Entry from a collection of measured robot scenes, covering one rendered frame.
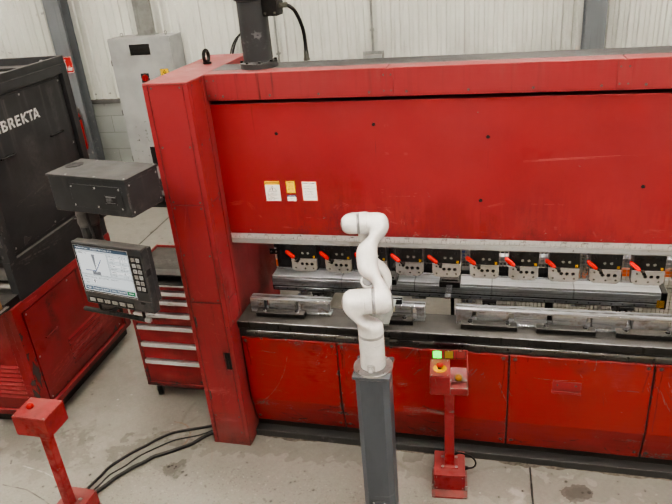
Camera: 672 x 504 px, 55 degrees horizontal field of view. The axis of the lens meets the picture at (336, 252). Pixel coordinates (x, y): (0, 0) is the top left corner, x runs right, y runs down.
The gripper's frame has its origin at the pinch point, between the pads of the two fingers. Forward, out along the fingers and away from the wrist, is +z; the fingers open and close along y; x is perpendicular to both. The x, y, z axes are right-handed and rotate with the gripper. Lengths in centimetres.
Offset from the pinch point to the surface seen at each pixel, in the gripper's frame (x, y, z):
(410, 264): -16.6, -18.8, -14.5
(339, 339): 20.6, 22.2, 12.8
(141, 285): 22, 105, -69
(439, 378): 42, -37, -2
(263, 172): -51, 59, -54
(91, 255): 9, 134, -75
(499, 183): -48, -65, -50
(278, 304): 2, 62, 10
